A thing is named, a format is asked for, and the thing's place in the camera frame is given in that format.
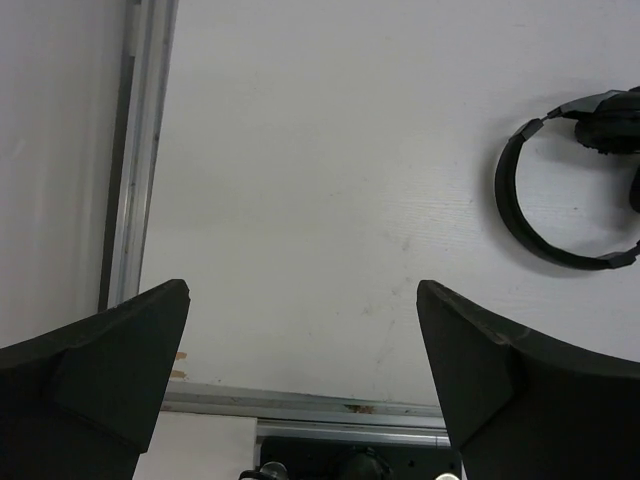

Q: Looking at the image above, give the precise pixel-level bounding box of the black over-ear headphones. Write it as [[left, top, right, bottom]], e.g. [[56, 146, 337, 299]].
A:
[[493, 87, 639, 272]]

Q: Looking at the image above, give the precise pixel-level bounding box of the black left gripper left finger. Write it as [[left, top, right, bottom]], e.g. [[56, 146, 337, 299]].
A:
[[1, 279, 190, 479]]

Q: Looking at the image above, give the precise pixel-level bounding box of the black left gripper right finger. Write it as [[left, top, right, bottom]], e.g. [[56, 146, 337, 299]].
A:
[[416, 280, 639, 479]]

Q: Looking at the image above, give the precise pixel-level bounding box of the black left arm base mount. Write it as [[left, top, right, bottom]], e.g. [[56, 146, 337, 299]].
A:
[[239, 437, 463, 479]]

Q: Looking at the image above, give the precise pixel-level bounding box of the aluminium table edge rail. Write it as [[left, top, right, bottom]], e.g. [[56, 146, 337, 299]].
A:
[[100, 1, 449, 448]]

